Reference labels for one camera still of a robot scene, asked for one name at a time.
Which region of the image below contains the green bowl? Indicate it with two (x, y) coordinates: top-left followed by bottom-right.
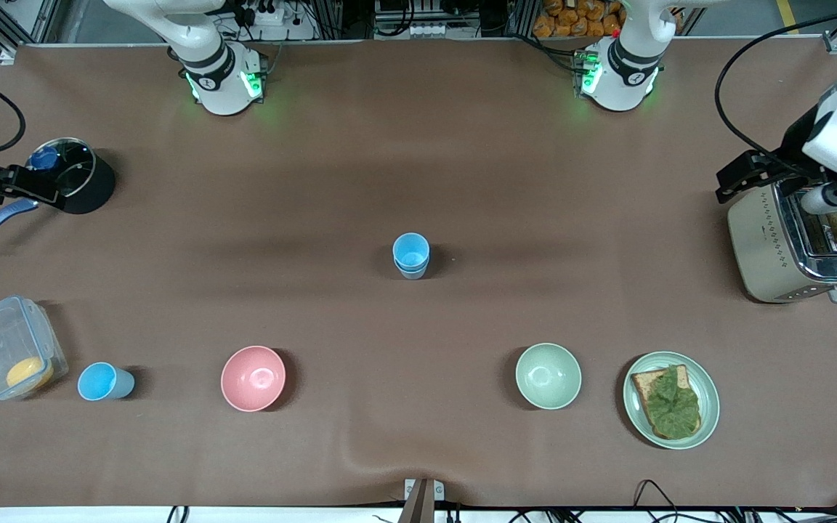
(514, 342), (583, 411)

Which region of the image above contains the glass lid with blue knob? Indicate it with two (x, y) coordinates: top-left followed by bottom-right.
(24, 138), (97, 203)

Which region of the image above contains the yellow round food piece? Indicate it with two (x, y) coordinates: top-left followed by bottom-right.
(5, 355), (55, 390)

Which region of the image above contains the green plate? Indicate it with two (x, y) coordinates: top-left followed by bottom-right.
(622, 351), (721, 451)

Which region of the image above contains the toast slice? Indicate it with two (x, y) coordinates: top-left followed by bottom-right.
(630, 364), (703, 442)

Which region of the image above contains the beige and chrome toaster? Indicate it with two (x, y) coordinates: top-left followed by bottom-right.
(726, 180), (837, 305)

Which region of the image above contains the green lettuce leaf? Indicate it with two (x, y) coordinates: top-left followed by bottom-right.
(642, 365), (702, 440)

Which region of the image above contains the bag of orange buns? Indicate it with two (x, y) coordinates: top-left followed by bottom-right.
(532, 0), (627, 39)

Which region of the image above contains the pink bowl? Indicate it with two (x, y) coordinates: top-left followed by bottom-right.
(219, 345), (288, 413)

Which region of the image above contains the black pot with blue handle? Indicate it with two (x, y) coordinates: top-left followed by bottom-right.
(0, 137), (117, 251)

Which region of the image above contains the black looped floor cable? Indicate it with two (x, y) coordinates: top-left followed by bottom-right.
(632, 479), (683, 523)

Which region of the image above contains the white power strip with plugs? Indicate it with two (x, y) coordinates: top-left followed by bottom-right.
(233, 0), (287, 27)

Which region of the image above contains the brown table mat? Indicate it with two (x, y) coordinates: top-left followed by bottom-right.
(0, 38), (837, 509)

